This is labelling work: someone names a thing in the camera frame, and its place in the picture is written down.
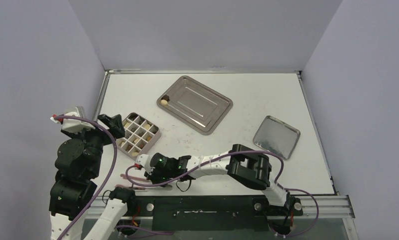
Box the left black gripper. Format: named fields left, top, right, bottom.
left=64, top=113, right=125, bottom=177

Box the steel chocolate tray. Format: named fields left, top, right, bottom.
left=156, top=75, right=234, bottom=136

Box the metal tin lid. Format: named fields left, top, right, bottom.
left=252, top=115, right=301, bottom=160

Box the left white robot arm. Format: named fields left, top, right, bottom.
left=49, top=112, right=125, bottom=240

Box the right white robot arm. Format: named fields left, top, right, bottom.
left=136, top=144, right=303, bottom=216

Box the cream round swirl chocolate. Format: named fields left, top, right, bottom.
left=160, top=99, right=168, bottom=106

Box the dark brown square chocolate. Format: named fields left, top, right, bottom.
left=162, top=95, right=170, bottom=102

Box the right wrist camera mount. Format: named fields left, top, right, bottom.
left=135, top=154, right=152, bottom=175

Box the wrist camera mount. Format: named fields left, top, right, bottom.
left=135, top=154, right=152, bottom=175
left=50, top=106, right=95, bottom=134

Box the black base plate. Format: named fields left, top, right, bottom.
left=123, top=195, right=304, bottom=232

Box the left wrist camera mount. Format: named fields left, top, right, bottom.
left=50, top=106, right=95, bottom=134

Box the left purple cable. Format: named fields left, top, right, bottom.
left=52, top=115, right=119, bottom=240

